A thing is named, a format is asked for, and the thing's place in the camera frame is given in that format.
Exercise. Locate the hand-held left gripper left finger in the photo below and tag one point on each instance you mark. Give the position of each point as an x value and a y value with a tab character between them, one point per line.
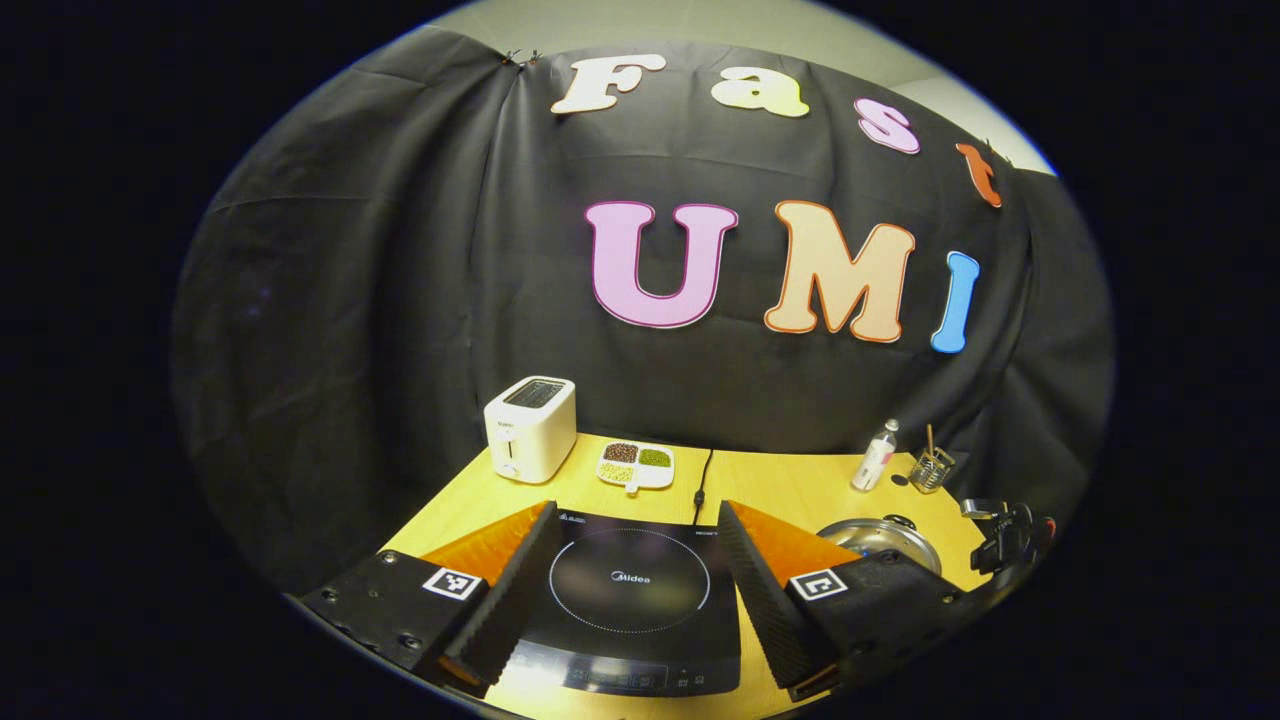
515	590

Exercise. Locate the clear ribbed holder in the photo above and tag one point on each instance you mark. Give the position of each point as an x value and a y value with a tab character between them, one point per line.
930	473

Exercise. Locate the black backdrop cloth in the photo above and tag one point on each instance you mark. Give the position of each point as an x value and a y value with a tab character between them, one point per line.
400	250

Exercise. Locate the white divided dish of beans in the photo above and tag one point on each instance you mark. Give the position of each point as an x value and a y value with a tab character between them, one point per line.
640	468

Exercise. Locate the wooden stick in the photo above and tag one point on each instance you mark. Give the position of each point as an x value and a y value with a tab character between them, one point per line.
930	440

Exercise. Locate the clear bottle with pink label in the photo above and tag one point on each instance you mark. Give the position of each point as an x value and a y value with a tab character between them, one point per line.
873	465

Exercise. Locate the black induction cooktop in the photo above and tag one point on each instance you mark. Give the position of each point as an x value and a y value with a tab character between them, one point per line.
630	610

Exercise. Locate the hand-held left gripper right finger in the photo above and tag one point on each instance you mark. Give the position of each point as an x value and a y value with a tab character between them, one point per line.
765	600

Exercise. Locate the white toaster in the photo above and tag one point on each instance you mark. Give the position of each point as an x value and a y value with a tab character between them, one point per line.
525	435

